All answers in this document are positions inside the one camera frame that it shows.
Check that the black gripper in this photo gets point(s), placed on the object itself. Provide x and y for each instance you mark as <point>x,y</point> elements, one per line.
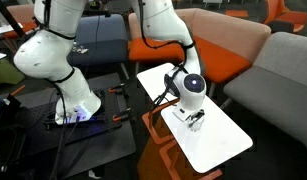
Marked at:
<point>196,115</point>

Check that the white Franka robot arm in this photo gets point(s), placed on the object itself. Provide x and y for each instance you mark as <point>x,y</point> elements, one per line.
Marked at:
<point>53,60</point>

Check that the orange and black clamp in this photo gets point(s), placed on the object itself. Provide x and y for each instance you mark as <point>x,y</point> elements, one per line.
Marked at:
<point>117,89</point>
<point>121,116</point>

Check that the orange and beige corner sofa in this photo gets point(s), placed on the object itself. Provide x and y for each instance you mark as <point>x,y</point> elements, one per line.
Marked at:
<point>226,40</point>

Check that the gray sofa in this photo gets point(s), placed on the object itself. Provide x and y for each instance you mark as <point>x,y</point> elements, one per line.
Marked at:
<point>279,86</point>

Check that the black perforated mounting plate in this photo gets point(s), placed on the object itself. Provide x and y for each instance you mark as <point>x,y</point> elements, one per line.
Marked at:
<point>108,101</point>

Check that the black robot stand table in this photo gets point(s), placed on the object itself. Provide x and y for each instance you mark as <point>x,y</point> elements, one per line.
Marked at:
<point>103,148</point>

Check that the flat orange ottoman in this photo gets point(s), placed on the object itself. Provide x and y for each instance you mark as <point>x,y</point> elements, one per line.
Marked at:
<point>237,13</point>

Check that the blue armchair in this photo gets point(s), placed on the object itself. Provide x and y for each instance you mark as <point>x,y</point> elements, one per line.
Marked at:
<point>99,36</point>

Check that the small patterned board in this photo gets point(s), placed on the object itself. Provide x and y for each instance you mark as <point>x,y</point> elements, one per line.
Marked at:
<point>79,49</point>

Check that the orange lounge chair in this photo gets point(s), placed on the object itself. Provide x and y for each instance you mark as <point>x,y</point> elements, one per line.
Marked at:
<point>286,15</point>

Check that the black horizontal bar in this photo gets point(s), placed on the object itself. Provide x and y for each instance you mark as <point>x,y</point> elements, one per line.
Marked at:
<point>98,13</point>

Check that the black electronics box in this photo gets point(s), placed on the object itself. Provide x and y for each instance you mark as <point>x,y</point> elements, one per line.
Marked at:
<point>1,110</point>

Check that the beige and orange armchair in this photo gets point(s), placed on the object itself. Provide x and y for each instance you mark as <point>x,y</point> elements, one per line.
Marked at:
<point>21,31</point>

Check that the olive green ottoman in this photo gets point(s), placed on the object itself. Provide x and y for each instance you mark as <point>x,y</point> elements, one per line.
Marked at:
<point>3,72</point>

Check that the white table with orange frame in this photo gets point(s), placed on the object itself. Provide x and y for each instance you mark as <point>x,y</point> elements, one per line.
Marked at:
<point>152,80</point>
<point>219,143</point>

